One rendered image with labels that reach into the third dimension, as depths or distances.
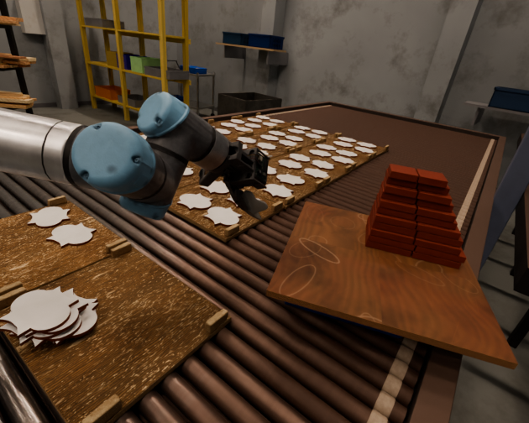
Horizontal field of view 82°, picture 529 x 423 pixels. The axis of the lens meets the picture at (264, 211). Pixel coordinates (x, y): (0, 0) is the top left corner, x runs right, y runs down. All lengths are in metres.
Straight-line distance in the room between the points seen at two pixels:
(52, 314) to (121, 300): 0.15
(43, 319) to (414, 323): 0.75
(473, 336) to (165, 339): 0.64
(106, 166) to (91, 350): 0.49
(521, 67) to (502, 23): 0.61
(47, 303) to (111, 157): 0.50
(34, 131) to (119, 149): 0.10
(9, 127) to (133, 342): 0.49
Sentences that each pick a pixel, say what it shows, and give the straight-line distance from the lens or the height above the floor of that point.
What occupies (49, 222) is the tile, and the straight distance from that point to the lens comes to 1.21.
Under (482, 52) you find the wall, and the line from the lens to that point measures 5.43.
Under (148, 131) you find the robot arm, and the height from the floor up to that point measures 1.39.
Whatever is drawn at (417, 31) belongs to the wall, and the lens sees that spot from 5.63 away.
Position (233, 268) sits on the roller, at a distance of 0.95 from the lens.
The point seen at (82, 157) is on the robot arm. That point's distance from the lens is 0.38.
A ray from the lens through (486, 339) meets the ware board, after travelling 0.81.
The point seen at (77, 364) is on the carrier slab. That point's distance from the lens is 0.76.
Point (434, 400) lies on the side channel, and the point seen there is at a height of 0.95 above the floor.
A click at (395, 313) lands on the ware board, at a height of 1.04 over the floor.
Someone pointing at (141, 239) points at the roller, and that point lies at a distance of 1.09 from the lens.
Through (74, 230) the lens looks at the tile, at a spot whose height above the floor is 0.94.
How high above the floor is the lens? 1.52
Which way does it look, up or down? 28 degrees down
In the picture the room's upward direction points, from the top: 7 degrees clockwise
